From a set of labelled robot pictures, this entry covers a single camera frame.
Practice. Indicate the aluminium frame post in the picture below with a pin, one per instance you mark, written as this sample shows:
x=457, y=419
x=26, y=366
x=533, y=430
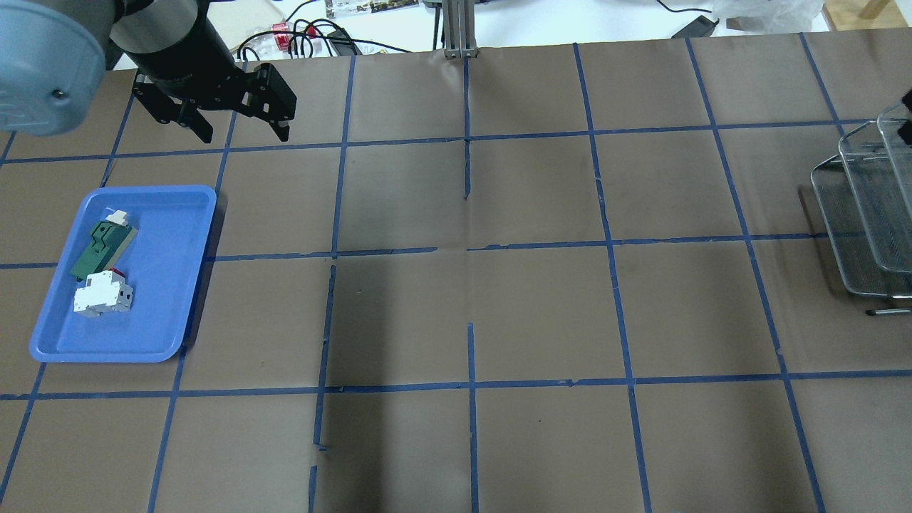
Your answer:
x=458, y=19

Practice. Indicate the black power adapter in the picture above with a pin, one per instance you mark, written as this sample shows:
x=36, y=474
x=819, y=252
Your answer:
x=701, y=27

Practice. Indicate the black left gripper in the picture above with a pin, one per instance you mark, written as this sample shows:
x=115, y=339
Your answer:
x=187, y=63

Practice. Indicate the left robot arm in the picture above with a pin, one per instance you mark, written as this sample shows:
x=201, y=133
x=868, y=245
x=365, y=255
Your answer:
x=54, y=55

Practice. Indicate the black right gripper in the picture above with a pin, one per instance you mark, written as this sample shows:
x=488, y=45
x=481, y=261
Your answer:
x=905, y=132

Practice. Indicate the white circuit breaker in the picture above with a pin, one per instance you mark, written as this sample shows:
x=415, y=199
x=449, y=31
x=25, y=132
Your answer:
x=103, y=292

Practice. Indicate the green terminal block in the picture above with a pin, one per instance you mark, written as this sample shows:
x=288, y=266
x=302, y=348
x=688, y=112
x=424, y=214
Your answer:
x=109, y=240

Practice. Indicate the wooden board stand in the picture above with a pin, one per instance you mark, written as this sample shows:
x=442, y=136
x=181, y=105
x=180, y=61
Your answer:
x=865, y=15

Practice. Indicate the crumpled plastic bag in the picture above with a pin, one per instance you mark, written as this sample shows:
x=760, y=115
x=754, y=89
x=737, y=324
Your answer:
x=767, y=16

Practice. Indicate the blue plastic tray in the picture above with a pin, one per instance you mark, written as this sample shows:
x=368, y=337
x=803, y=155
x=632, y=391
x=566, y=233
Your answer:
x=138, y=308

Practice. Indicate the wire mesh shelf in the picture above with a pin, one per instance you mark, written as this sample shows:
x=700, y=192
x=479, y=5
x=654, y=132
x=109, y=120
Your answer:
x=864, y=195

